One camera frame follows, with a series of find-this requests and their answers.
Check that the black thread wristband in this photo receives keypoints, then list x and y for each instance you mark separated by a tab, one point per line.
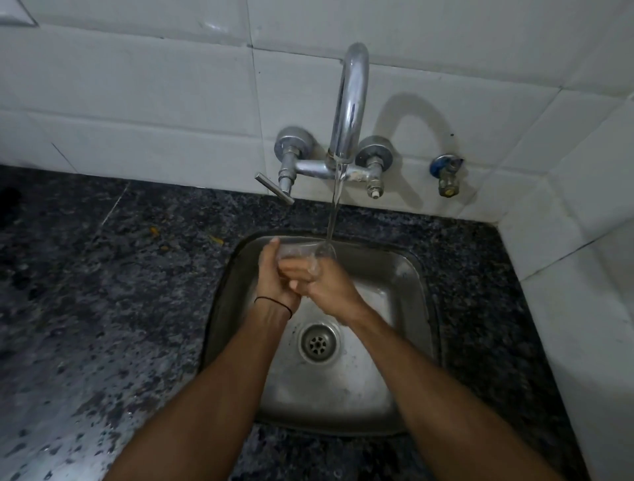
273	300

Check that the person's left forearm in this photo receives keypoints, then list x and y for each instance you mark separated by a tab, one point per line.
213	396

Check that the person's right fingers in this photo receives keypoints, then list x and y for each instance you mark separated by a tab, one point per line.
299	275

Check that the person's right hand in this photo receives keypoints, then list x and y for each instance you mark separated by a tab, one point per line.
332	292

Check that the chrome wall-mounted faucet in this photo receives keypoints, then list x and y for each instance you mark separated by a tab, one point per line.
350	109

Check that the stainless steel sink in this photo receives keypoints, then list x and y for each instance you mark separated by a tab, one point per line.
391	307

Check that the person's right forearm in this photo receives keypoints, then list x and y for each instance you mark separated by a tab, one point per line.
436	406

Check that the person's left hand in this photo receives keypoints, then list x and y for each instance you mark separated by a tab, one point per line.
275	290

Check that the clear drinking glass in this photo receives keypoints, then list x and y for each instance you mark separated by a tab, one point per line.
302	251

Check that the person's left thumb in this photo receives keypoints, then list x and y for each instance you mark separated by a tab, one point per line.
271	255

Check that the metal sink drain strainer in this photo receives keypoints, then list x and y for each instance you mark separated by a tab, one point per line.
320	342

